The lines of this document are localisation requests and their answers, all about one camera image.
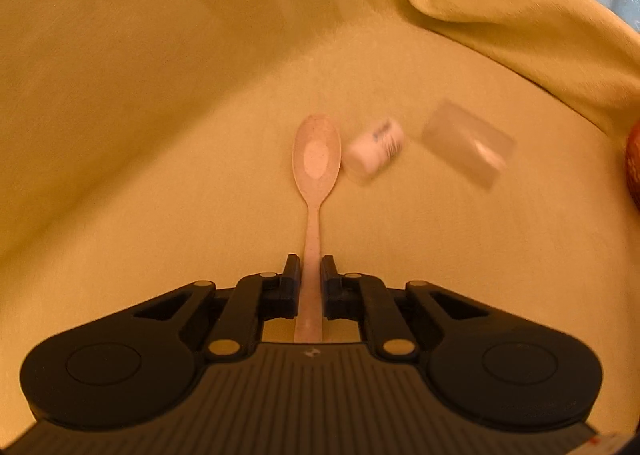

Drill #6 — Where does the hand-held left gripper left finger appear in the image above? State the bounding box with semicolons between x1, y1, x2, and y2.
107;254;302;362

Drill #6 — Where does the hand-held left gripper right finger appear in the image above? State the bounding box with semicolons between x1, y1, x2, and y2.
320;254;511;362

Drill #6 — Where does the pink plastic spoon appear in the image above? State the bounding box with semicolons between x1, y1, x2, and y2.
292;114;343;344

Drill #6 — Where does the small white bottle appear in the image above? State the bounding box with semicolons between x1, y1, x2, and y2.
347;117;406;184

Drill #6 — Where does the clear plastic cup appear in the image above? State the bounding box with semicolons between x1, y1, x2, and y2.
421;100;517;191

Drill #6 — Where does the yellow blanket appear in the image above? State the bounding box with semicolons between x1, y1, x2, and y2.
0;0;640;436

